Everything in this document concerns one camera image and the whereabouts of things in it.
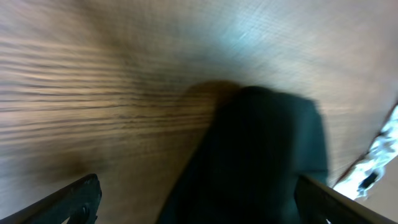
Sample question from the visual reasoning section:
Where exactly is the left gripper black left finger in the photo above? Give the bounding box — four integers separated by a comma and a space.
1, 174, 102, 224

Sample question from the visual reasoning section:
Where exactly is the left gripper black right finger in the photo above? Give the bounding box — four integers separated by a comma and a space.
294, 175, 397, 224

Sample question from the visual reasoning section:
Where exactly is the white printed t-shirt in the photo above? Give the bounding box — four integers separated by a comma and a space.
333, 106, 397, 200

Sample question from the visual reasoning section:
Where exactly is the dark green polo shirt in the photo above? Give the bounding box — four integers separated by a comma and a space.
157, 86, 328, 223

